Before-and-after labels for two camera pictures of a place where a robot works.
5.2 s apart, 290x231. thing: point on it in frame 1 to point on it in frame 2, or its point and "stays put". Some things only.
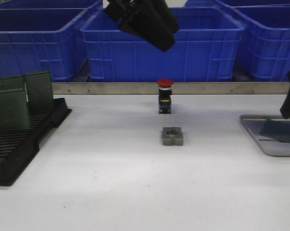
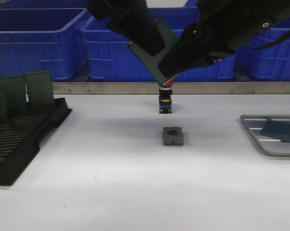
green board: (282, 131) stays put
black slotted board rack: (13, 149) stays put
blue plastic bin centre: (206, 49) stays put
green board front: (11, 110) to (153, 62)
